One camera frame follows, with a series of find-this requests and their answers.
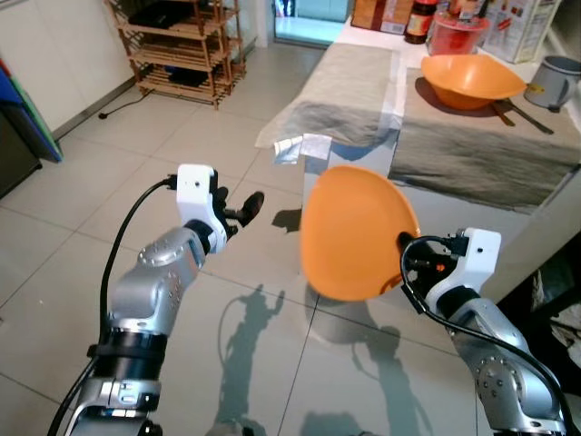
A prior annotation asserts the white counter cabinet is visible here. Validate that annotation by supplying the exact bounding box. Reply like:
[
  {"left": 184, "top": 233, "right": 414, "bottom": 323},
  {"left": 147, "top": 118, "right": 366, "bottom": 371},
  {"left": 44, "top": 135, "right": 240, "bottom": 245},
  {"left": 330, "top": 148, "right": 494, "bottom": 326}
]
[{"left": 340, "top": 18, "right": 581, "bottom": 69}]

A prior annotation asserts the black bin bag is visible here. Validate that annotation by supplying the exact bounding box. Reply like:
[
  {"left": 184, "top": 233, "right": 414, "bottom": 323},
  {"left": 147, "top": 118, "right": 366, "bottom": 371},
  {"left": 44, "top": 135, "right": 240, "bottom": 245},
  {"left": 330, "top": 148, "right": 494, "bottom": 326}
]
[{"left": 495, "top": 232, "right": 581, "bottom": 373}]

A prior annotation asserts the grey metal mug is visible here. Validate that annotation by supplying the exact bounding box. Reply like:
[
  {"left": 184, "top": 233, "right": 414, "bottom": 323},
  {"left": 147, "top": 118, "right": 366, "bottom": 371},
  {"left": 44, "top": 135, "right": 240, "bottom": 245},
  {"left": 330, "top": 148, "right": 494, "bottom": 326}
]
[{"left": 527, "top": 56, "right": 581, "bottom": 112}]

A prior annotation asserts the orange bowl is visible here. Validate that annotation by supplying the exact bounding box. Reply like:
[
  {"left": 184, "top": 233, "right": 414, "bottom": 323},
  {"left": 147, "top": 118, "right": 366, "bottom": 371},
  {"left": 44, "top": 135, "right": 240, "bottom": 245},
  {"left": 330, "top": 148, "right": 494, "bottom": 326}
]
[{"left": 420, "top": 54, "right": 527, "bottom": 112}]

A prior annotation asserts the white crumpled cloth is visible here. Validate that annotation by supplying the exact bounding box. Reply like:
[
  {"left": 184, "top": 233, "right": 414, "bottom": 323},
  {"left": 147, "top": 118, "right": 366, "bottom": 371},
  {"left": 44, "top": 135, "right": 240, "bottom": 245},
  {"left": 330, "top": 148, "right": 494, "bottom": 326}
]
[{"left": 545, "top": 304, "right": 581, "bottom": 364}]

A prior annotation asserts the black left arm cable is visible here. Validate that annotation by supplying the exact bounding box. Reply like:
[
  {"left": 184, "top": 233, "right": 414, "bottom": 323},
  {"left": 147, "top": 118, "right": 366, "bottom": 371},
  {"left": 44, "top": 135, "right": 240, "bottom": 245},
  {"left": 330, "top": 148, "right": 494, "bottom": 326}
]
[{"left": 45, "top": 177, "right": 178, "bottom": 436}]

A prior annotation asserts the black flat device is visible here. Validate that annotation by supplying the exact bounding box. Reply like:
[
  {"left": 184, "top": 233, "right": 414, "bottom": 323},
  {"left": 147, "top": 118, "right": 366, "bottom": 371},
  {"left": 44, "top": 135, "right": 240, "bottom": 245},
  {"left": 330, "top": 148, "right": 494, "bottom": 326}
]
[{"left": 127, "top": 2, "right": 196, "bottom": 28}]

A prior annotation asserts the brown wooden utensil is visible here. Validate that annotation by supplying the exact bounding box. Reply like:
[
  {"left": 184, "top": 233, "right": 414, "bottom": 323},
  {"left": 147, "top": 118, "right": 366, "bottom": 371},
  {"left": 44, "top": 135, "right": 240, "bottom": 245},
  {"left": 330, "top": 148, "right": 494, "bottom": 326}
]
[{"left": 490, "top": 100, "right": 517, "bottom": 128}]

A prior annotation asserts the black floor cable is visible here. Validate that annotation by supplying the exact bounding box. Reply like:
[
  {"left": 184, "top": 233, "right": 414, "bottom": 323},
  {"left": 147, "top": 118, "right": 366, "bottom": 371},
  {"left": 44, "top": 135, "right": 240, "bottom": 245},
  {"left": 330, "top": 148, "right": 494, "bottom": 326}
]
[{"left": 98, "top": 82, "right": 146, "bottom": 121}]

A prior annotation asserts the white tall cupboard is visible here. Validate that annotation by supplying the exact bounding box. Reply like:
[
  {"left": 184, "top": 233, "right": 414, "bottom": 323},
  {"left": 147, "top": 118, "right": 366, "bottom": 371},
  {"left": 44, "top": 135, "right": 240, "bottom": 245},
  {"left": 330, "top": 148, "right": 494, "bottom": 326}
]
[{"left": 0, "top": 0, "right": 137, "bottom": 137}]

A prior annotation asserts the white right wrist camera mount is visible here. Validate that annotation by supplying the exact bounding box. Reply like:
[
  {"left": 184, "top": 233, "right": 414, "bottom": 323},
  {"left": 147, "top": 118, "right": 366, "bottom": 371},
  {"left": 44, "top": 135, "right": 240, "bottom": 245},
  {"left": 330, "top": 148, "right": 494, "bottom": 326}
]
[{"left": 427, "top": 228, "right": 502, "bottom": 310}]

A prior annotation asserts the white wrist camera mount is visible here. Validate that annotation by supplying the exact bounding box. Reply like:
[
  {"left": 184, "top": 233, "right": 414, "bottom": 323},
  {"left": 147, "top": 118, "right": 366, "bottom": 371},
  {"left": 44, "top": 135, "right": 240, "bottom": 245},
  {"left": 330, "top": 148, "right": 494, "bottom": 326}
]
[
  {"left": 427, "top": 228, "right": 502, "bottom": 310},
  {"left": 175, "top": 163, "right": 223, "bottom": 233}
]

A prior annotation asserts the dark sauce jar red lid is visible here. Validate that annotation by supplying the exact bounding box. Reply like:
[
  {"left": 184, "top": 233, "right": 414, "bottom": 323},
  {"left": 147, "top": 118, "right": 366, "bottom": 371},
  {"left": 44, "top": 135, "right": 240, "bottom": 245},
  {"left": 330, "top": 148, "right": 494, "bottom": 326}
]
[{"left": 405, "top": 0, "right": 437, "bottom": 45}]

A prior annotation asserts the glass door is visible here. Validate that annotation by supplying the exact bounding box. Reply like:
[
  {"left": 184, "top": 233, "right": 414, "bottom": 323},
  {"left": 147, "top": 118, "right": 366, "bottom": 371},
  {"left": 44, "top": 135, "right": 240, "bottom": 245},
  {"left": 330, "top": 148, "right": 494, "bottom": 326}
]
[{"left": 272, "top": 0, "right": 353, "bottom": 46}]

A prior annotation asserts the brown round can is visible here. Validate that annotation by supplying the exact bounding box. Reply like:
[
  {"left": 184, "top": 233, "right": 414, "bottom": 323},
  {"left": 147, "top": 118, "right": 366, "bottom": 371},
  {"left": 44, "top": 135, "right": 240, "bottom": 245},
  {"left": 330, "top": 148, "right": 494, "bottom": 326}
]
[{"left": 445, "top": 0, "right": 487, "bottom": 19}]

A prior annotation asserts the orange plate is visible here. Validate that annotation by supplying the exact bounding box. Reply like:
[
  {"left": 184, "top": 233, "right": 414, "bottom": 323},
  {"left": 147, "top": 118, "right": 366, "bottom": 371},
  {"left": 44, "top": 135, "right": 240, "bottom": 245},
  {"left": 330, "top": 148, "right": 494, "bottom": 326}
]
[{"left": 300, "top": 164, "right": 421, "bottom": 302}]

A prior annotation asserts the wooden slatted shelf rack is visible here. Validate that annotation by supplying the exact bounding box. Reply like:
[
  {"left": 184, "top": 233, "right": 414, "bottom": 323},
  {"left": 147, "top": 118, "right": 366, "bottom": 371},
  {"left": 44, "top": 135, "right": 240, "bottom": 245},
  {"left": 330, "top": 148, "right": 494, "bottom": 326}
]
[{"left": 104, "top": 0, "right": 246, "bottom": 110}]

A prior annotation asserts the dark slim utensil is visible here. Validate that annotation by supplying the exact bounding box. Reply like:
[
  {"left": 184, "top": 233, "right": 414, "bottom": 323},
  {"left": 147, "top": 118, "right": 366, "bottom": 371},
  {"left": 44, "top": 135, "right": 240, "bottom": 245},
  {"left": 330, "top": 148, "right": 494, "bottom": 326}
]
[{"left": 502, "top": 98, "right": 556, "bottom": 136}]

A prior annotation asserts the red plastic tub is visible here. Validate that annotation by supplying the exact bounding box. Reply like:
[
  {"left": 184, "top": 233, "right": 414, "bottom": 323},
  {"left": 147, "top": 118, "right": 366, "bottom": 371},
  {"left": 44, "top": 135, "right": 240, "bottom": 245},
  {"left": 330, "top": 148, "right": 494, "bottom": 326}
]
[{"left": 428, "top": 11, "right": 491, "bottom": 57}]

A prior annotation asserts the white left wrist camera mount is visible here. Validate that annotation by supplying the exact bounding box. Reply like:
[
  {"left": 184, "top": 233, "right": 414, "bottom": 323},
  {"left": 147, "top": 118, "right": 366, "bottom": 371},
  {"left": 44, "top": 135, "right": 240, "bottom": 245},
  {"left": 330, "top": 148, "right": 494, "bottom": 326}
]
[{"left": 175, "top": 163, "right": 223, "bottom": 233}]

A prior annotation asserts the blue green flat board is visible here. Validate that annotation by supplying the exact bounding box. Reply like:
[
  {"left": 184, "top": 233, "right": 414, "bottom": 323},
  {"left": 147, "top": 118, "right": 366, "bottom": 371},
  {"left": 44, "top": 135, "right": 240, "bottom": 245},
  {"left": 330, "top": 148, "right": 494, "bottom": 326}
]
[{"left": 0, "top": 59, "right": 63, "bottom": 164}]

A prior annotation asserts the orange snack package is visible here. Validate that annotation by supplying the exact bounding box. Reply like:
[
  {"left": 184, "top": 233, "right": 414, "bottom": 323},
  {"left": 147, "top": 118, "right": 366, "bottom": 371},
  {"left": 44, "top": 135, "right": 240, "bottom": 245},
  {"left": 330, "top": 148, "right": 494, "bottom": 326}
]
[{"left": 351, "top": 0, "right": 414, "bottom": 35}]

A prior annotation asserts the dark beige woven placemat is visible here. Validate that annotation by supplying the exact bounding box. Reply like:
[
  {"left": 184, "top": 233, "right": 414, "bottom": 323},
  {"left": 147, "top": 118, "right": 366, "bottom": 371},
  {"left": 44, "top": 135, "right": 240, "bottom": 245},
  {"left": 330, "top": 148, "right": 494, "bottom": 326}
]
[{"left": 389, "top": 68, "right": 581, "bottom": 214}]

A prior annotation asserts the small black device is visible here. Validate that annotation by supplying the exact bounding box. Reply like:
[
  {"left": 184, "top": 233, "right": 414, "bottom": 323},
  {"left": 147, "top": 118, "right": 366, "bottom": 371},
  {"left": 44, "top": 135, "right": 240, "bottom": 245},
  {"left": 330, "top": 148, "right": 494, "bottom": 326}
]
[{"left": 168, "top": 65, "right": 210, "bottom": 87}]

